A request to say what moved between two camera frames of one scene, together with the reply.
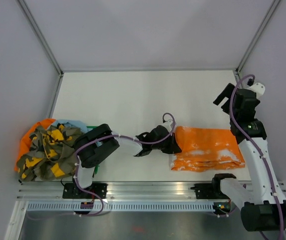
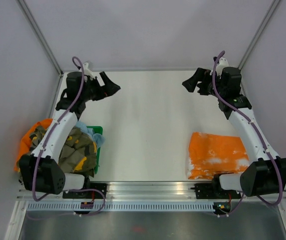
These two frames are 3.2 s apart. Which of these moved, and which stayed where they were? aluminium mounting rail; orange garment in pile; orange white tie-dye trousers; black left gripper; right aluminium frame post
Moved: black left gripper; orange white tie-dye trousers
Stayed: aluminium mounting rail; right aluminium frame post; orange garment in pile
